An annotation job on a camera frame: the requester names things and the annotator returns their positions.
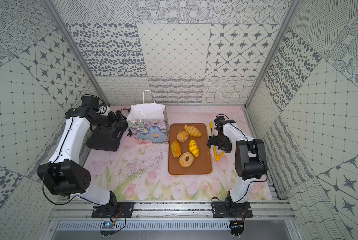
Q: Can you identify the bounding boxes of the right controller board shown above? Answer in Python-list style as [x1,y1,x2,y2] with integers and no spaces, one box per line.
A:
[230,221,245,237]

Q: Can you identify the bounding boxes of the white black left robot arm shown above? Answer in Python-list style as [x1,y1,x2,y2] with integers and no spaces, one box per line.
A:
[37,107,128,208]

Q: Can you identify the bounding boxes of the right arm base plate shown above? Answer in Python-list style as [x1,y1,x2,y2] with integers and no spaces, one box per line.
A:
[211,201,253,219]

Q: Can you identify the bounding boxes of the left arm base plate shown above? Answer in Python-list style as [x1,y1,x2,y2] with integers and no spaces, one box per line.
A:
[91,202,135,219]

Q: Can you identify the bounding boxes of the oval green-topped bread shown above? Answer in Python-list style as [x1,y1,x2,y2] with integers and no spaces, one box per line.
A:
[171,140,182,158]

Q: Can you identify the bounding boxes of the round bun bread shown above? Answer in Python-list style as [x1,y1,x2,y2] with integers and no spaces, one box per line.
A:
[176,131,189,143]

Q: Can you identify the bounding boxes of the striped croissant bread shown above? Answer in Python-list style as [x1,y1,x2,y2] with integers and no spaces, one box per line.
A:
[184,125,203,138]

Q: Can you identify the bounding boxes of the controller board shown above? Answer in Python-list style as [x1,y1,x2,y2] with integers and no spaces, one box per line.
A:
[100,221,116,237]
[230,221,245,237]

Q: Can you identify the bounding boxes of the yellow striped long bread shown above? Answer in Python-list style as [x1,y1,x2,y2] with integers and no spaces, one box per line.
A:
[189,140,200,157]

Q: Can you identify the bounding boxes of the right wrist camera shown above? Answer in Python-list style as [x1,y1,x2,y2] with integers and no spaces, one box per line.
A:
[215,116,236,131]

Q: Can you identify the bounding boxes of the floral paper gift bag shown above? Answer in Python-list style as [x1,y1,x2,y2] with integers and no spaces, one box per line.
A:
[127,90,169,145]

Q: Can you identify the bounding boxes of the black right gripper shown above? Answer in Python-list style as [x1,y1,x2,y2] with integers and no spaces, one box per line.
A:
[208,134,233,153]

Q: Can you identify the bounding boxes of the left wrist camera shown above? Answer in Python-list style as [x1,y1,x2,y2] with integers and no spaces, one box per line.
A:
[81,94,109,116]

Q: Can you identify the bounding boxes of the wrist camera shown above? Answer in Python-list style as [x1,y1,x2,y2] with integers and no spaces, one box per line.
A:
[81,94,109,116]
[215,116,236,131]

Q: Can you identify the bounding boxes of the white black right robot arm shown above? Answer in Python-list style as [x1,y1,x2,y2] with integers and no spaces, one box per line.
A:
[207,114,268,204]

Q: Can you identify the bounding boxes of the aluminium mounting rail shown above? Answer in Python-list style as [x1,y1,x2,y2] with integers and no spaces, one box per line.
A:
[48,199,297,222]

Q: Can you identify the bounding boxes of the yellow steel food tongs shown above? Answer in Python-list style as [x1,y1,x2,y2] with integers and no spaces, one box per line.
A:
[210,122,225,162]

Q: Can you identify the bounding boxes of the left controller board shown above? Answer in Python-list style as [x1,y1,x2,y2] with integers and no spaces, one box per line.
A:
[100,221,116,237]

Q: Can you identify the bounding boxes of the ring donut bread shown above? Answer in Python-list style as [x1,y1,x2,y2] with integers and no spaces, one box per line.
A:
[179,152,195,168]

